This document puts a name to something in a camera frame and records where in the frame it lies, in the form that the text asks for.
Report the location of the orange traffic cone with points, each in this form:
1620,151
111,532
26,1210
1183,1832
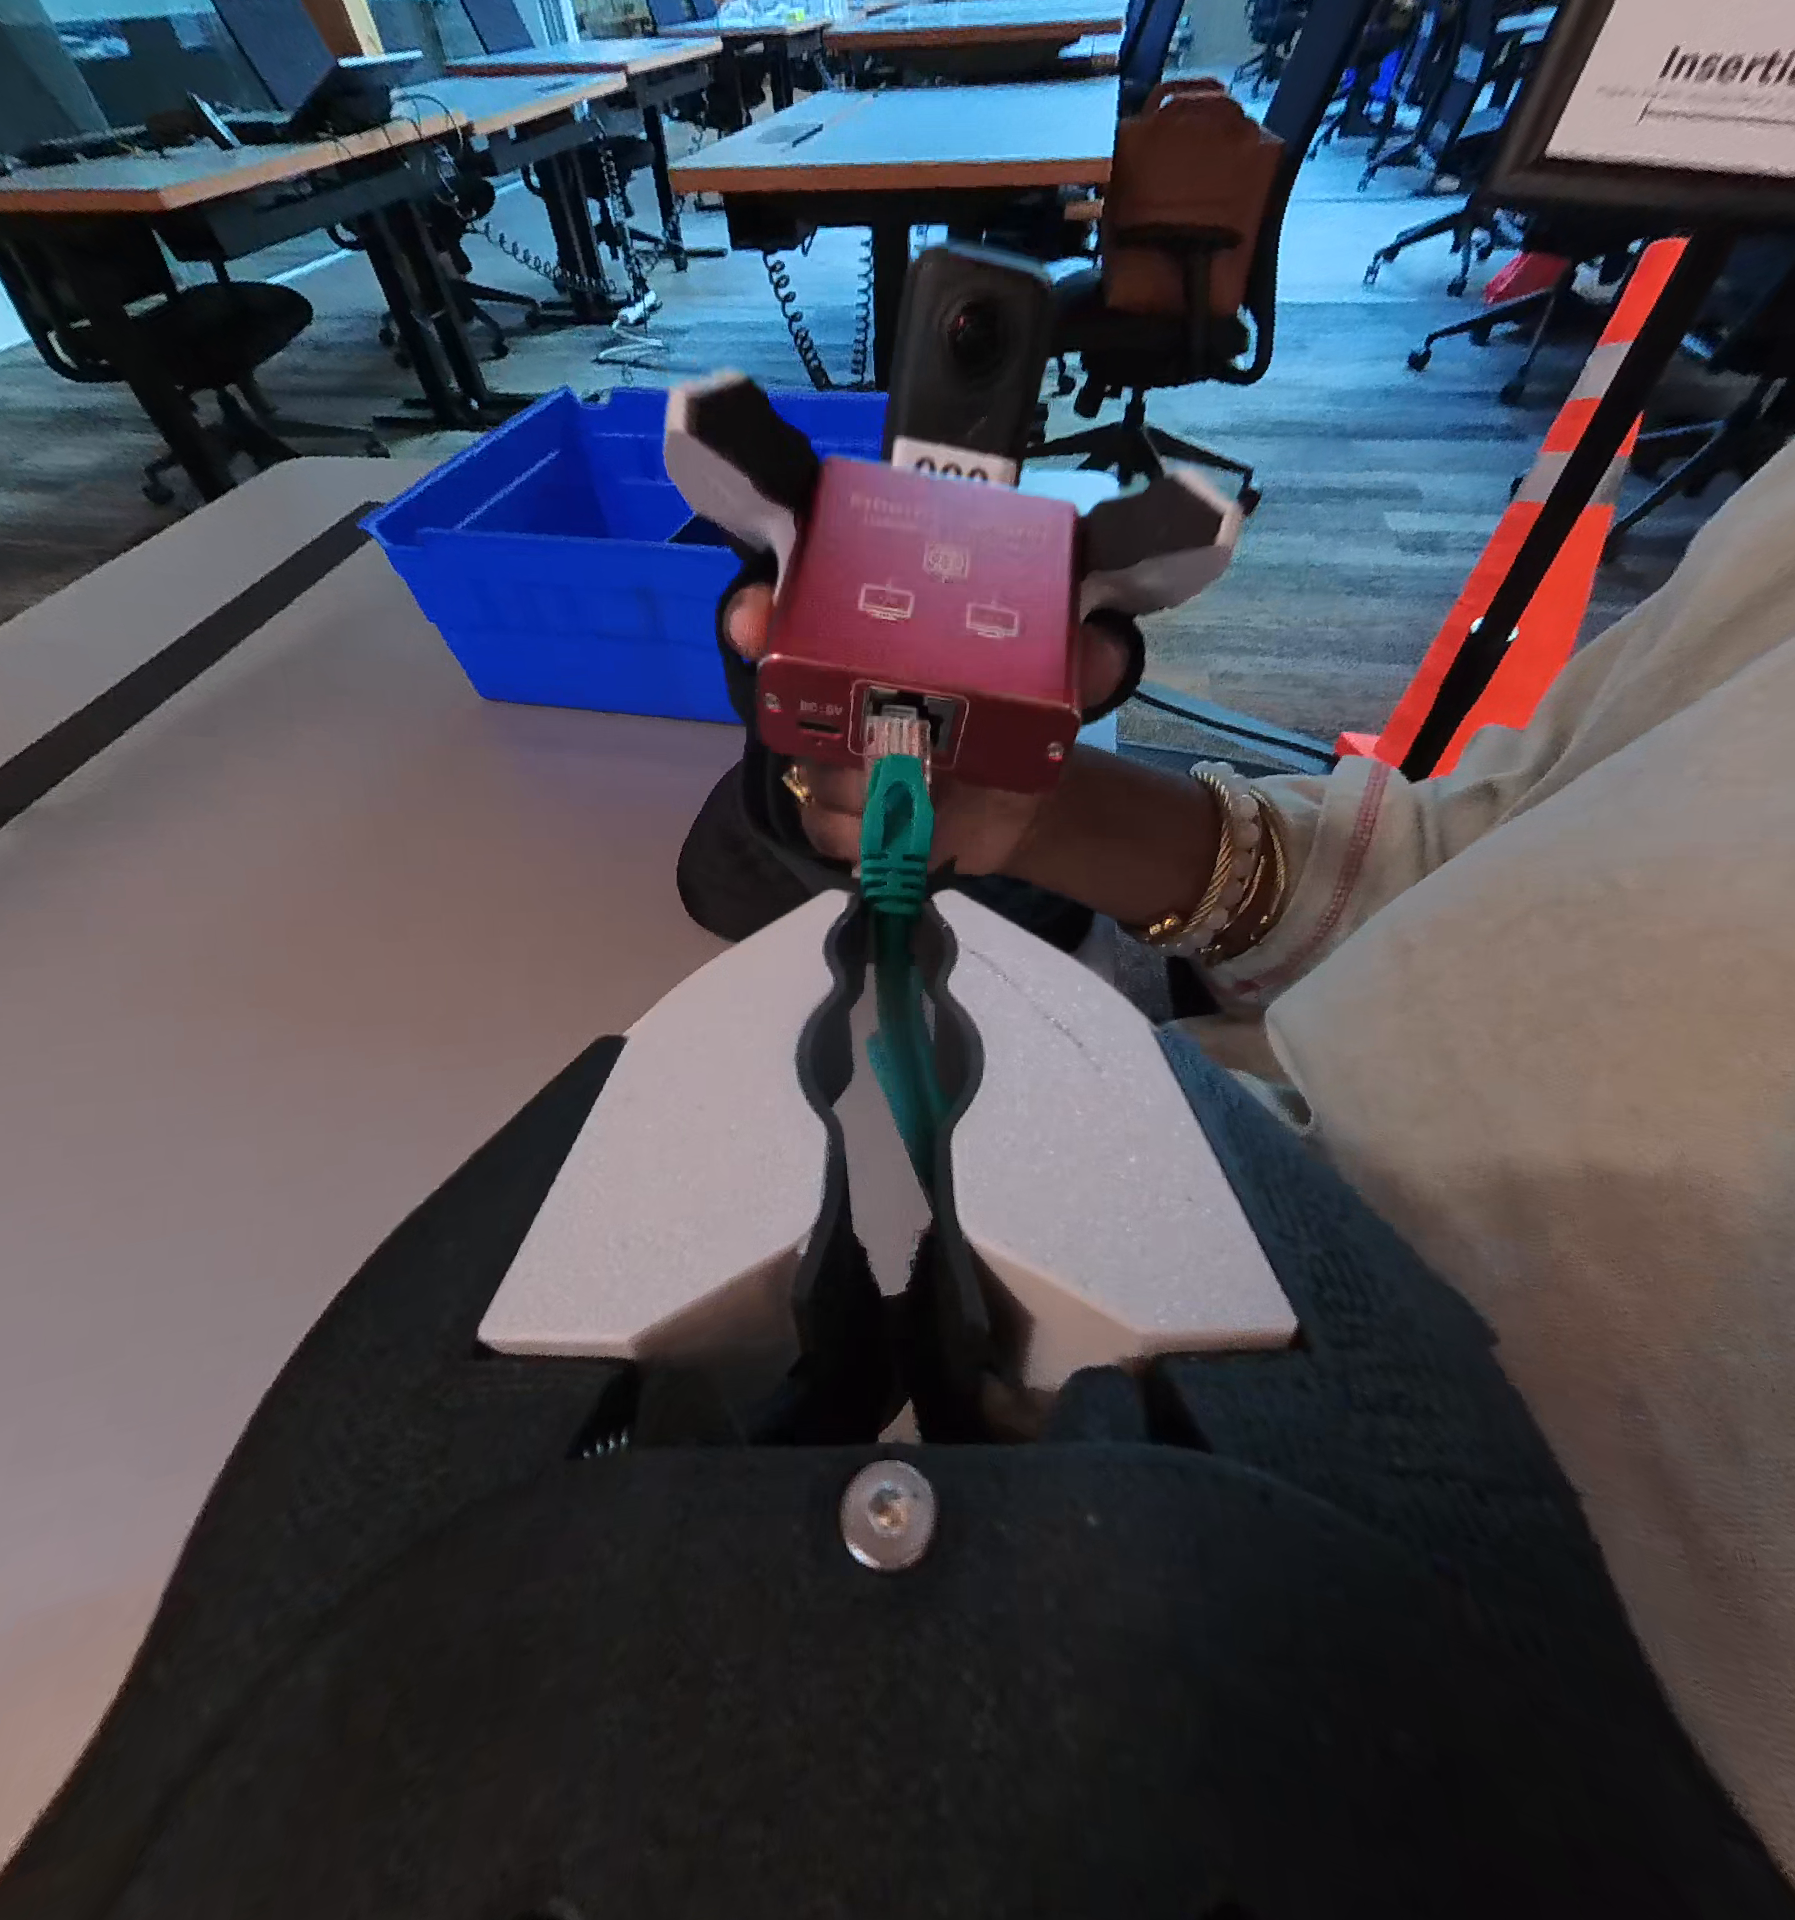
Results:
1572,495

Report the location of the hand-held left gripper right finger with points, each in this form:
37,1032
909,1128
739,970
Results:
1122,1185

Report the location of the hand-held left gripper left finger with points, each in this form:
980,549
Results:
672,1185

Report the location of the brown bag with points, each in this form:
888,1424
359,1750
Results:
1192,224

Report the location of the person's right forearm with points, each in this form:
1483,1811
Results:
1331,902

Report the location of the black framed marker sign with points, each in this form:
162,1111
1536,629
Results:
1678,119

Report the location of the wooden desk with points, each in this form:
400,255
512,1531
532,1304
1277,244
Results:
898,143
238,160

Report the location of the black office chair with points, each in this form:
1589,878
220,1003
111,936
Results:
1286,224
192,343

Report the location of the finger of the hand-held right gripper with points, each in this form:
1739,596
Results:
1167,541
731,452

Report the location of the red network switch box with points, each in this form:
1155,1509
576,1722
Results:
930,601

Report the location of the blue plastic bin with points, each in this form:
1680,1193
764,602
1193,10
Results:
567,601

